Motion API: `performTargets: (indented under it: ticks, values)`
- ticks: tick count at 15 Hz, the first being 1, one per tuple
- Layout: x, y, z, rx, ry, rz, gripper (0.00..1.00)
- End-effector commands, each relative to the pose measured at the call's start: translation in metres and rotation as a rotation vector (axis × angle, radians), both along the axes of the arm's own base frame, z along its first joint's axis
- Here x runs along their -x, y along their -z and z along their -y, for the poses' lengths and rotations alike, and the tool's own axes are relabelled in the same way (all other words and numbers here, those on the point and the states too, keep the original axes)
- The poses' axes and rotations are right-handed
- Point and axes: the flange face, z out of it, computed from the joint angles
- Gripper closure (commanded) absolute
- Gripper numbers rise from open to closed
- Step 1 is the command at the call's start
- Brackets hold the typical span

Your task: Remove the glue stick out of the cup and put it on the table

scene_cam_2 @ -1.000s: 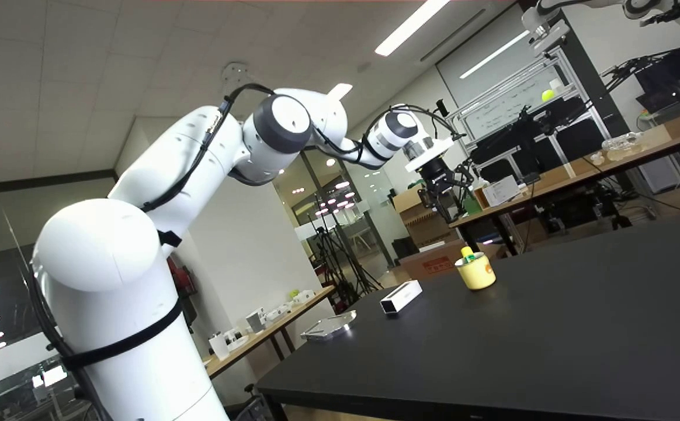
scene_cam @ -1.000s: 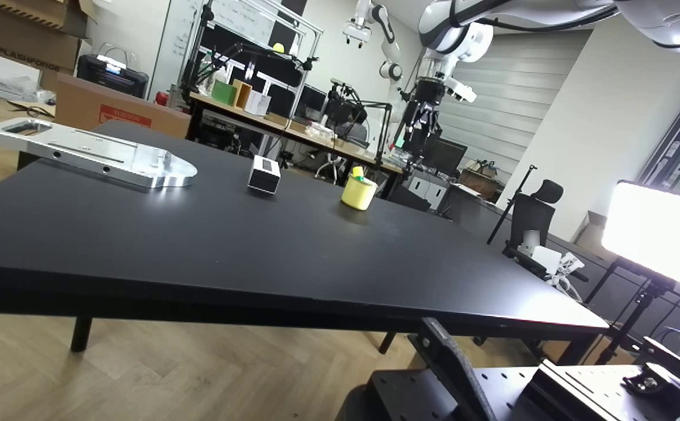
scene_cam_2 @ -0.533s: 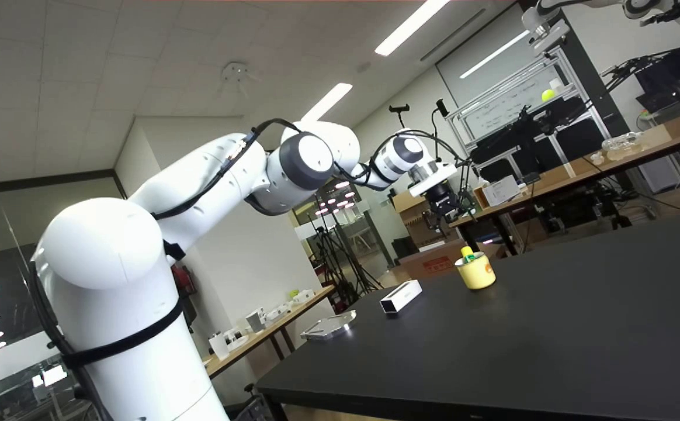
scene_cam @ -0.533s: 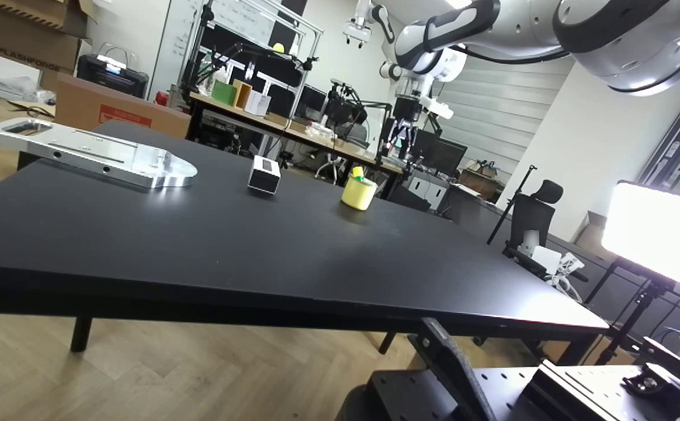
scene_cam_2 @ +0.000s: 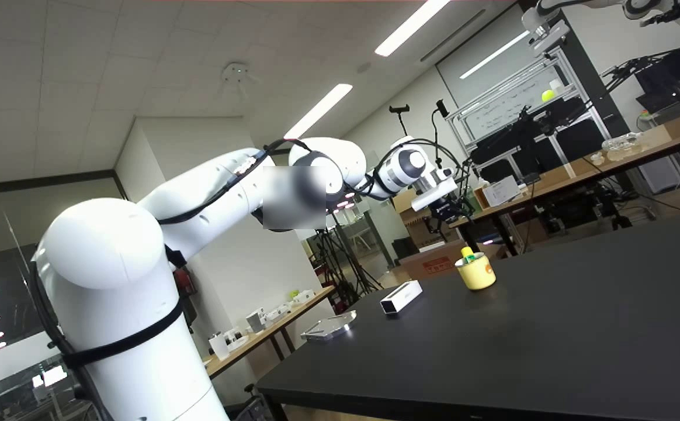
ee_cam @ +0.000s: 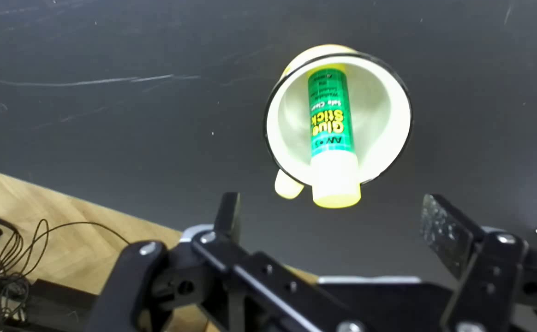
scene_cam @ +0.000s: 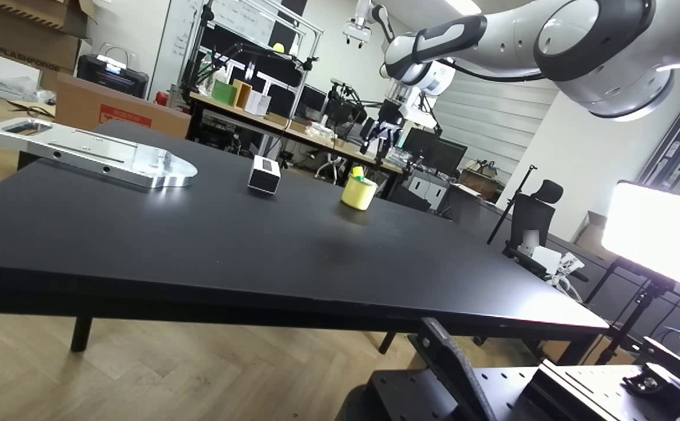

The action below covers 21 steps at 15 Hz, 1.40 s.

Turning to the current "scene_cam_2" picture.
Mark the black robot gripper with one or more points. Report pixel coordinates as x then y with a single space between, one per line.
454 214

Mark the green yellow glue stick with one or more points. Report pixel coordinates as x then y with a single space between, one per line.
468 252

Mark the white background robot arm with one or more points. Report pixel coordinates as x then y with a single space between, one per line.
650 10

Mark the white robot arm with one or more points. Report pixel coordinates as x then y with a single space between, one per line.
113 327

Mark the yellow cup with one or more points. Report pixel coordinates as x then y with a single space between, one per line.
476 273

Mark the cardboard box with red label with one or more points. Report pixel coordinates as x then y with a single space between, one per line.
433 262

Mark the small white black box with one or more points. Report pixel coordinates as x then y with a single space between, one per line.
400 298

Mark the wooden workbench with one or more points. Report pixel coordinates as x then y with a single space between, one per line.
587 167

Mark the black tripod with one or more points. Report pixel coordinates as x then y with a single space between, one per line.
340 264

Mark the yellow green ball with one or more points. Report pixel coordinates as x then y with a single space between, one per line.
548 96

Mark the ceiling light strip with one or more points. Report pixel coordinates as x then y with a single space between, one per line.
316 111
409 28
494 55

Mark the long wooden side table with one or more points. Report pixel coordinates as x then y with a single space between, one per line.
270 330

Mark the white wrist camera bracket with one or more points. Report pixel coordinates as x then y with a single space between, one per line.
434 192

